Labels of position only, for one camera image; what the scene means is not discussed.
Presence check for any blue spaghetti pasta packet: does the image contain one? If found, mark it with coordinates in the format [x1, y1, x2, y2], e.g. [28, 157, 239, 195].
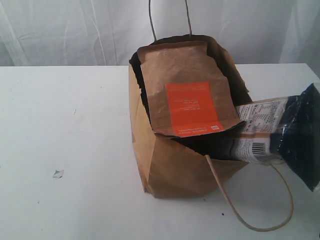
[227, 83, 320, 192]

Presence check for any brown kraft paper pouch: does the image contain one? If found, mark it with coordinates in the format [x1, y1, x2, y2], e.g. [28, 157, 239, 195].
[137, 41, 242, 138]

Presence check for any torn clear plastic scrap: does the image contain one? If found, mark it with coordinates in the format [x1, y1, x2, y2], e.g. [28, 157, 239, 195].
[52, 169, 64, 179]

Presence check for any white backdrop curtain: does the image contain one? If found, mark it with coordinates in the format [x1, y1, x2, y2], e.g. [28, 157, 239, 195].
[0, 0, 320, 67]

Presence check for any brown paper shopping bag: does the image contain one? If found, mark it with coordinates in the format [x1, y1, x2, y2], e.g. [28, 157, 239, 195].
[128, 0, 295, 232]

